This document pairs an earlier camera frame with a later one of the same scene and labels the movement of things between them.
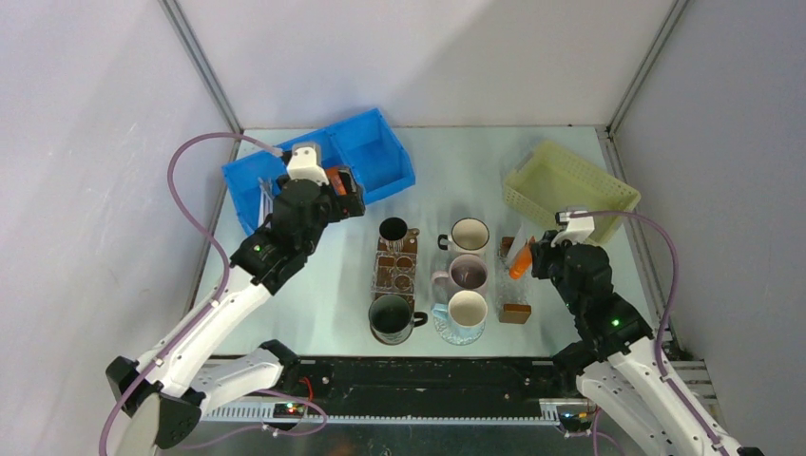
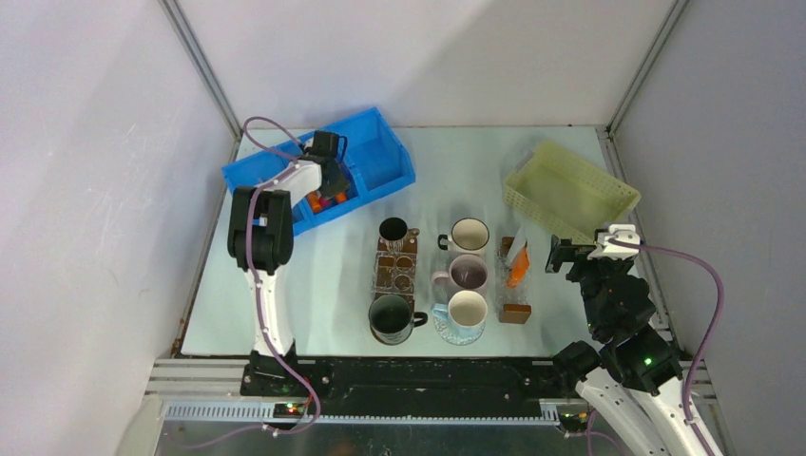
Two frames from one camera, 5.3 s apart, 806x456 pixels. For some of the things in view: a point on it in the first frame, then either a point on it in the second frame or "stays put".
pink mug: (467, 272) stays put
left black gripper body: (332, 209) -> (337, 183)
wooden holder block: (393, 272) stays put
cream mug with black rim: (469, 236) stays put
